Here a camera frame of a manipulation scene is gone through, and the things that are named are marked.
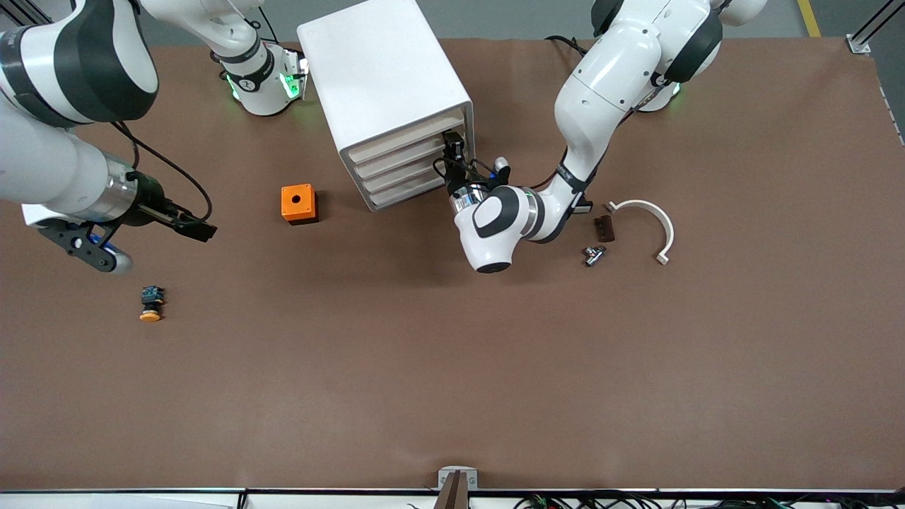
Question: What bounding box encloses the brown pole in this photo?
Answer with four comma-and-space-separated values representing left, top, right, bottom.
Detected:
434, 472, 469, 509

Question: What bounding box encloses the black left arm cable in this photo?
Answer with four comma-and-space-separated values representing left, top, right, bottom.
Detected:
432, 157, 497, 188

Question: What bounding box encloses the orange box with hole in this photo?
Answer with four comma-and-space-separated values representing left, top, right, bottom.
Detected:
281, 184, 320, 226

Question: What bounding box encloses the black base cable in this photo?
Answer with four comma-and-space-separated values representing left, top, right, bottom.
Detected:
544, 35, 589, 59
255, 7, 281, 45

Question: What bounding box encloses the yellow push button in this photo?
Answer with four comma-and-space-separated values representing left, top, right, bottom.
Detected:
139, 286, 166, 323

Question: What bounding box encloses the aluminium frame profile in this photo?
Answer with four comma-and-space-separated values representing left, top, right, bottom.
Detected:
13, 0, 56, 26
847, 0, 905, 55

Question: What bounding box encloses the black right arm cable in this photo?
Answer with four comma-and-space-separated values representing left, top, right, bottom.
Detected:
112, 120, 214, 223

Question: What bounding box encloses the white curved bracket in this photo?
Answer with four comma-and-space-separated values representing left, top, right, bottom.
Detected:
606, 199, 675, 267

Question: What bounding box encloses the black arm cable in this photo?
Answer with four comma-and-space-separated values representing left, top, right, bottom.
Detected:
112, 120, 214, 223
432, 157, 497, 188

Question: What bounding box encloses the grey table edge bracket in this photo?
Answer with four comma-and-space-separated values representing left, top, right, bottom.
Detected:
438, 466, 479, 491

